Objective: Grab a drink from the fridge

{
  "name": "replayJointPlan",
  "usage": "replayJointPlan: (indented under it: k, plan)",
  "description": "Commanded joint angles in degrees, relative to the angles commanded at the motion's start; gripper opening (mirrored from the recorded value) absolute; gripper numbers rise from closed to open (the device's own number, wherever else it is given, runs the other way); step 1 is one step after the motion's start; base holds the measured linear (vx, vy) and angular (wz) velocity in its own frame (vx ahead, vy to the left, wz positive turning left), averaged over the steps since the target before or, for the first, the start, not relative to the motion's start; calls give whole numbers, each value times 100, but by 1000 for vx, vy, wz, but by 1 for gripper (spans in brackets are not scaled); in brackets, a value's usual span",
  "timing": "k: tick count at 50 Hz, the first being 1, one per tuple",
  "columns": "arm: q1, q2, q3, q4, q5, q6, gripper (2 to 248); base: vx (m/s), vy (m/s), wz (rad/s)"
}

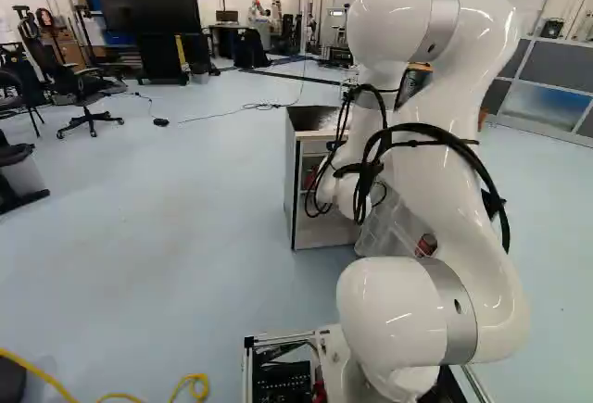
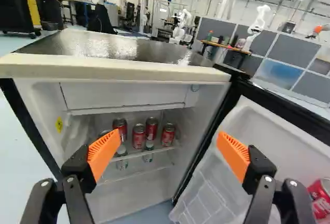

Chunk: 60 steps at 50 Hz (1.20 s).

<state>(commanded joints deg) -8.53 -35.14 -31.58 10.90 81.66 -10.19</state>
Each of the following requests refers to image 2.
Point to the open fridge door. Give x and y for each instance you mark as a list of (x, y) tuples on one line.
[(278, 136)]

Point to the red drink can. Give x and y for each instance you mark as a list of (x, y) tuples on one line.
[(151, 129), (168, 135), (121, 125), (138, 137), (319, 198)]

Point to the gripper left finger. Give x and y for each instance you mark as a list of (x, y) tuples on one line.
[(103, 149)]

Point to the clear green-label bottle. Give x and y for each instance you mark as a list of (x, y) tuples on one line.
[(148, 150), (121, 154)]

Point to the grey office partition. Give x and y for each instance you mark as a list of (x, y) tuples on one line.
[(291, 51)]

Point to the black mini fridge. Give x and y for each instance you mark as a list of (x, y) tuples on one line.
[(103, 46)]

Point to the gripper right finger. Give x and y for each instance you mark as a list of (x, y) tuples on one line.
[(233, 152)]

